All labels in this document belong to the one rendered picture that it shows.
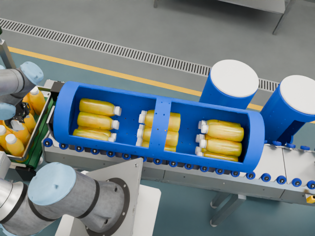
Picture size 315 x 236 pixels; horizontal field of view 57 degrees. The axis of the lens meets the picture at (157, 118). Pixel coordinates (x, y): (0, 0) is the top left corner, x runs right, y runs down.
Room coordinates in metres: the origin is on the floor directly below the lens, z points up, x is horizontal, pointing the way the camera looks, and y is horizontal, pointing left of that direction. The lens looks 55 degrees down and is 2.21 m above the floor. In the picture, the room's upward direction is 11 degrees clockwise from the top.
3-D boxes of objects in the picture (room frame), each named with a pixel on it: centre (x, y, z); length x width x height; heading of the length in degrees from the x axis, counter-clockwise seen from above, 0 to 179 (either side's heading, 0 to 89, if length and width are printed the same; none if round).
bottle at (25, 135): (0.61, 0.60, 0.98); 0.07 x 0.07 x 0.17
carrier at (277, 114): (1.16, -0.78, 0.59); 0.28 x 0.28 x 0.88
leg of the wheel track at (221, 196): (0.81, -0.56, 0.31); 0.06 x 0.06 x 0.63; 2
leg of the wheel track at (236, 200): (0.67, -0.57, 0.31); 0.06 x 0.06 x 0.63; 2
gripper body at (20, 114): (0.61, 0.57, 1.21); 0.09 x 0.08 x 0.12; 92
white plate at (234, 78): (1.19, -0.39, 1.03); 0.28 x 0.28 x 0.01
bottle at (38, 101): (0.81, 0.61, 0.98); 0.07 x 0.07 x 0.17
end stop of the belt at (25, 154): (0.71, 0.57, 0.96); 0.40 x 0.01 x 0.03; 2
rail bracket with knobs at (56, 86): (0.91, 0.54, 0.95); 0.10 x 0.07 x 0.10; 2
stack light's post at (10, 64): (1.06, 0.88, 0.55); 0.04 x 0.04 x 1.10; 2
